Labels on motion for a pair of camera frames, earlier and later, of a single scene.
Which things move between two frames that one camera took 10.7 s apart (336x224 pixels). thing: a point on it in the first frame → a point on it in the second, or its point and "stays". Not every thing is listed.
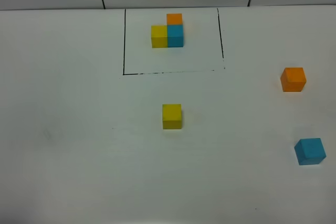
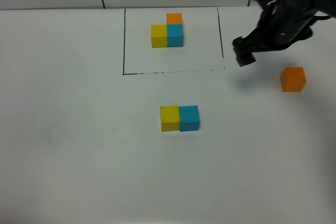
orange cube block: (293, 79) stays
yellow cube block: (171, 116) stays
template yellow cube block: (159, 36) stays
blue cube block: (310, 151) → (189, 120)
